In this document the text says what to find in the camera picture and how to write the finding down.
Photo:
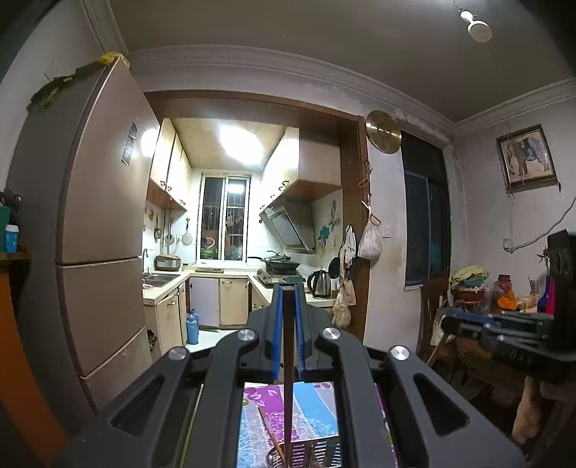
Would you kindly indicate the red lidded jar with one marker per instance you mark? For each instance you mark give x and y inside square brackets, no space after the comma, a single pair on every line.
[503,285]

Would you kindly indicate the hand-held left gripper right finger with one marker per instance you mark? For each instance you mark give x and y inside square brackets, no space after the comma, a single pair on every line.
[300,342]

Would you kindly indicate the wooden dining table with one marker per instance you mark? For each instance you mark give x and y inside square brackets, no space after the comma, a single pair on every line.
[468,355]

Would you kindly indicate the stove counter cabinet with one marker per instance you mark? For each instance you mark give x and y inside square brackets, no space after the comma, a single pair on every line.
[258,299]

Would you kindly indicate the floral striped tablecloth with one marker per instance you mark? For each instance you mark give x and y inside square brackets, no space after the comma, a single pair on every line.
[315,405]

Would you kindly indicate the ceiling light bulb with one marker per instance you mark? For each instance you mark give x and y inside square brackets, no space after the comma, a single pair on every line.
[478,26]

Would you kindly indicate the wall cabinet row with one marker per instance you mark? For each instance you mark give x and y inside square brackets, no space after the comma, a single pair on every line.
[171,171]

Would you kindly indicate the gold round wall clock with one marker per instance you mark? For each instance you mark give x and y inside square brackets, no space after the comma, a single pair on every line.
[383,132]

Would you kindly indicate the sink counter cabinet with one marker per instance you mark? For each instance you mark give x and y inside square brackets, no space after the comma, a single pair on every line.
[166,315]

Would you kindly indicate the hanging mesh bag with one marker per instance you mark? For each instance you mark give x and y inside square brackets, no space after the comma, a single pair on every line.
[343,306]

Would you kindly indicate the green cup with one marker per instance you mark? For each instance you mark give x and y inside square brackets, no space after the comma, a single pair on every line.
[3,229]

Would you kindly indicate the blue metal chopstick holder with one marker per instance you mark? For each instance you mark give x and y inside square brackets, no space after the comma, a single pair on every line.
[315,454]

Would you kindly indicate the wall cabinet above hood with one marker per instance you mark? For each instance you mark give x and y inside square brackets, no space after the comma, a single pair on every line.
[310,162]

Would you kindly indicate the steel electric kettle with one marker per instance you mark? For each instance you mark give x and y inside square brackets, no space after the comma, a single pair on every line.
[320,284]

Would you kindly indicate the kitchen sink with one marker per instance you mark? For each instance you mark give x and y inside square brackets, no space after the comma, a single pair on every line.
[157,281]

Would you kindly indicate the white blue bottle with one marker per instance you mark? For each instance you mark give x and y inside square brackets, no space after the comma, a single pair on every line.
[12,238]

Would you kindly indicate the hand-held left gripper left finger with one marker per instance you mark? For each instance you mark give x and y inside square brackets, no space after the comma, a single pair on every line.
[278,342]

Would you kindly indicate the dark window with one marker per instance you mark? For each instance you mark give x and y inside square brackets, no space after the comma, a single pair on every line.
[425,211]

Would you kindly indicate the range hood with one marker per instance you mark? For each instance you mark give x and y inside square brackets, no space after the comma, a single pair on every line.
[288,225]

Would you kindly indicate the bronze refrigerator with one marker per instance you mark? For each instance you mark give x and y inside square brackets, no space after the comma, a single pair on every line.
[99,225]

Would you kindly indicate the barred kitchen window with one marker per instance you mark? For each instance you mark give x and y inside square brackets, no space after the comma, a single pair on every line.
[224,216]

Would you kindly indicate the basket with green cloth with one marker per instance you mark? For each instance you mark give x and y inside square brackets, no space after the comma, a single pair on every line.
[469,281]

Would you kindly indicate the gas stove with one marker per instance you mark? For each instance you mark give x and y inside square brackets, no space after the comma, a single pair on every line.
[270,278]

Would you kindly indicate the wall light switch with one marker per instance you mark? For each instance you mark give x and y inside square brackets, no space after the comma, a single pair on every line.
[386,230]

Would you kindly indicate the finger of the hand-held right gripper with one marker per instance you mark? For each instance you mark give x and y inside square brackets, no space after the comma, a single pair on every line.
[472,320]
[508,344]

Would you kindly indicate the yellow green cloth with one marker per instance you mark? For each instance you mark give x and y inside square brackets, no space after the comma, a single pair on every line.
[67,81]

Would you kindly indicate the kitchen faucet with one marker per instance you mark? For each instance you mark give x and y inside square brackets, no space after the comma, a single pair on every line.
[146,261]

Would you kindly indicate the kitchen ceiling light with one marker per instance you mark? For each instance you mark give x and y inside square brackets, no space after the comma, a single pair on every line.
[240,141]

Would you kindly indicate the hanging black pan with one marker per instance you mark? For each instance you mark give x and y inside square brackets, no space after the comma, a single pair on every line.
[334,267]

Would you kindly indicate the hanging white cloth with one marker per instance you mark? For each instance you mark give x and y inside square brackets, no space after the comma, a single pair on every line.
[347,245]

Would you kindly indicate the person's right forearm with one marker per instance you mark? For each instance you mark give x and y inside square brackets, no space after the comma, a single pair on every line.
[525,409]

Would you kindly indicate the black wok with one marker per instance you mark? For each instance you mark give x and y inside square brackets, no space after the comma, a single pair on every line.
[279,263]

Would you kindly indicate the wooden chair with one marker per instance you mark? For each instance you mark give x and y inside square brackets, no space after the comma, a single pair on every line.
[434,306]

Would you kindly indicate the single brown chopstick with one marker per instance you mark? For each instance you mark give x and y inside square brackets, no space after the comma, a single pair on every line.
[287,405]

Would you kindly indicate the window base cabinet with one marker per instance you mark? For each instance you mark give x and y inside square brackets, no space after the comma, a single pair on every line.
[231,301]

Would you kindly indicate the framed picture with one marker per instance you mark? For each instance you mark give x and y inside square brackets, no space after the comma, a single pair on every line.
[527,157]

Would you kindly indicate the refrigerator door sticker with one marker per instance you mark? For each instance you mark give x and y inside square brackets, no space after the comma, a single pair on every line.
[130,144]

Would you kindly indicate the white plastic bag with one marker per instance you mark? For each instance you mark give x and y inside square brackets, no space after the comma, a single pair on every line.
[370,243]

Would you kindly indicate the blue water bottle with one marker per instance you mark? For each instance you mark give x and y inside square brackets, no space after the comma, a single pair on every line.
[192,328]

